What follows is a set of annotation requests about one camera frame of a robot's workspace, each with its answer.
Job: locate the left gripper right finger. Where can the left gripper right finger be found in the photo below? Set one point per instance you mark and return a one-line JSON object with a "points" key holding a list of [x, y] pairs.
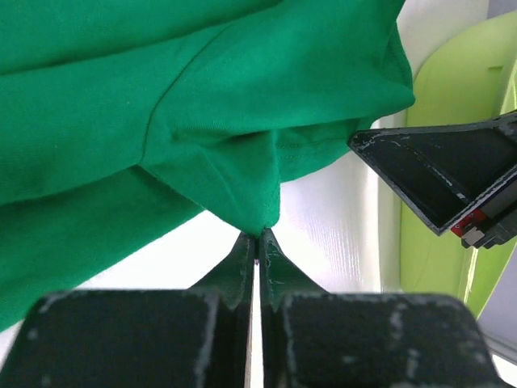
{"points": [[314, 338]]}

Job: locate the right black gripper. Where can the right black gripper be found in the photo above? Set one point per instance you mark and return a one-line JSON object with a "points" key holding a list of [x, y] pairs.
{"points": [[459, 177]]}

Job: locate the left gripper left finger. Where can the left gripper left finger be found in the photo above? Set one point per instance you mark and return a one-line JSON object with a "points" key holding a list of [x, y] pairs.
{"points": [[196, 337]]}

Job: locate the green t shirt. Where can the green t shirt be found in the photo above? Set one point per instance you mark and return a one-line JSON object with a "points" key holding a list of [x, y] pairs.
{"points": [[121, 120]]}

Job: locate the lime green plastic bin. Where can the lime green plastic bin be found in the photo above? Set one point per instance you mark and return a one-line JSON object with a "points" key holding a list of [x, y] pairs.
{"points": [[470, 78]]}

